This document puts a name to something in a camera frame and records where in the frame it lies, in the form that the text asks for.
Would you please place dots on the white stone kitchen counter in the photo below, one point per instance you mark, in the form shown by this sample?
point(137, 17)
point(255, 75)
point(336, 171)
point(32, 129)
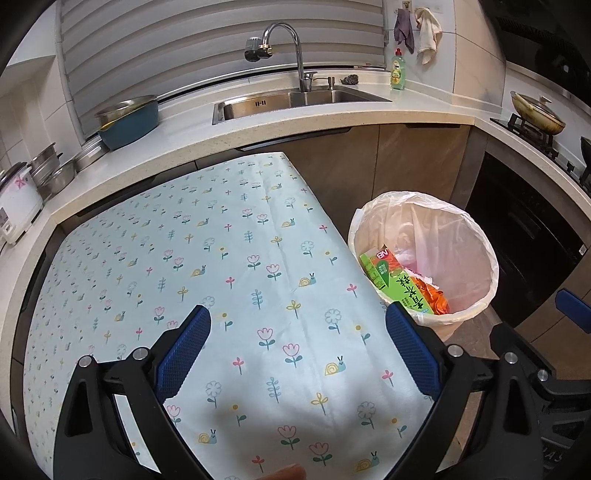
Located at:
point(184, 138)

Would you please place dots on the stainless steel sink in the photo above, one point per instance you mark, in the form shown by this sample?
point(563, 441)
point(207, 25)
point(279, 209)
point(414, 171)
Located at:
point(300, 104)

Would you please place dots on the wok with glass lid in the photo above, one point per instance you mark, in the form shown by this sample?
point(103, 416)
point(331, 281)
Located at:
point(535, 113)

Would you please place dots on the blue plastic basin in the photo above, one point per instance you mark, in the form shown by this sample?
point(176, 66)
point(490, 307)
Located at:
point(134, 127)

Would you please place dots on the purple hanging cloth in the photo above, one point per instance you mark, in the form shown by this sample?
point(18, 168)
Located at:
point(404, 25)

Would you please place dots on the orange plastic wrapper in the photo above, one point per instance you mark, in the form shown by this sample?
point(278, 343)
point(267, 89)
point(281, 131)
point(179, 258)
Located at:
point(431, 297)

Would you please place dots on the green paper carton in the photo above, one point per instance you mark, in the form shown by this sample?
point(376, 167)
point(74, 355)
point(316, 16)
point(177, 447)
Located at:
point(392, 277)

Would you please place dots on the steel pan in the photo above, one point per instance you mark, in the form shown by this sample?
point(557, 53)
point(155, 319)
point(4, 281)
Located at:
point(90, 152)

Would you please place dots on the black gas stove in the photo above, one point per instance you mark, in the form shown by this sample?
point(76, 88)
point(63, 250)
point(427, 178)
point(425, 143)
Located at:
point(538, 136)

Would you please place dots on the grey window blind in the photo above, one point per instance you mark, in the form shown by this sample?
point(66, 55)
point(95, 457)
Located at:
point(221, 50)

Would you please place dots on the black range hood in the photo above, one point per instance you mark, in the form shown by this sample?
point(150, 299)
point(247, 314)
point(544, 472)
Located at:
point(540, 32)

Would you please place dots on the stack of steel pots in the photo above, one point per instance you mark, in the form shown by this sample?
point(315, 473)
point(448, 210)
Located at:
point(46, 164)

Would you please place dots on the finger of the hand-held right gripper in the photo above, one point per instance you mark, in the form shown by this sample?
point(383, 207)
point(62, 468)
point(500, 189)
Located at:
point(521, 341)
point(572, 309)

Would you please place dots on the person's left hand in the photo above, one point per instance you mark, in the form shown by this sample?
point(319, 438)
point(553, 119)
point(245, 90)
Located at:
point(284, 473)

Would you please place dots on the brown base cabinet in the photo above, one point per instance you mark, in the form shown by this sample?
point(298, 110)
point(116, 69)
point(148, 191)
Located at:
point(406, 161)

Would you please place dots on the floral tablecloth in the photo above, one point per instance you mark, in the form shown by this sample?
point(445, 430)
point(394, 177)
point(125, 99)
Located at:
point(231, 258)

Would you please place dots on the black wok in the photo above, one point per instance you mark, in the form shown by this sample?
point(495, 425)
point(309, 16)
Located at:
point(586, 152)

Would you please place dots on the cream hanging cloth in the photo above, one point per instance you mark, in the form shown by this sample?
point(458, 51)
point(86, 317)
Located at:
point(427, 34)

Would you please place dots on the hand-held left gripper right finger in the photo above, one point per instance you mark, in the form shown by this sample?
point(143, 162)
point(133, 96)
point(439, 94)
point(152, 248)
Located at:
point(413, 350)

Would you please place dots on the black built-in appliance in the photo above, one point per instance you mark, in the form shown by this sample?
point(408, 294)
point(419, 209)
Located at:
point(521, 249)

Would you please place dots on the green dish soap bottle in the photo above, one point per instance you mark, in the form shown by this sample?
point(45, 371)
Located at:
point(397, 71)

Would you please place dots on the dark scouring ball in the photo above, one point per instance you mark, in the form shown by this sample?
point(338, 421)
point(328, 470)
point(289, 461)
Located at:
point(351, 78)

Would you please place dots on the crumpled white plastic bag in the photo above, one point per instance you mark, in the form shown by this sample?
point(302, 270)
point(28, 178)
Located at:
point(408, 259)

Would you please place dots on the chrome kitchen faucet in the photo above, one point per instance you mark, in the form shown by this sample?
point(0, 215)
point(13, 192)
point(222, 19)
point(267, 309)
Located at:
point(298, 50)

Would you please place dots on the pink bin with plastic liner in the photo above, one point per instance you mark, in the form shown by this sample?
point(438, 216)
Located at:
point(443, 230)

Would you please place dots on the steel bowl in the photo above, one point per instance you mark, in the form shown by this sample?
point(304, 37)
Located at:
point(124, 107)

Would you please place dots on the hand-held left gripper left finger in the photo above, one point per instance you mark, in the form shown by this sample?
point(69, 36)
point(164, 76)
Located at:
point(184, 350)

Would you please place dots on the white rice cooker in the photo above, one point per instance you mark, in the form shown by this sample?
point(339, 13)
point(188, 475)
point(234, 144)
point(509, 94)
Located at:
point(18, 203)

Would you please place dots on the steel pot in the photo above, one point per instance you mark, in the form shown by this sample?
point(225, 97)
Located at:
point(60, 180)

